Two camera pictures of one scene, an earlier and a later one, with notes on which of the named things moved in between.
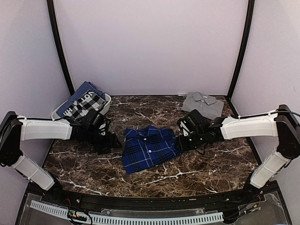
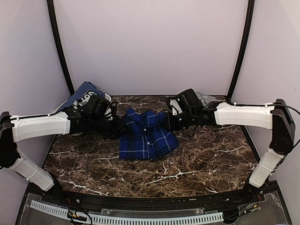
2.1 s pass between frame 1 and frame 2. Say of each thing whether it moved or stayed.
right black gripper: moved
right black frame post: stayed
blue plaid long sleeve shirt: moved
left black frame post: stayed
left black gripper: moved
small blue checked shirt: stayed
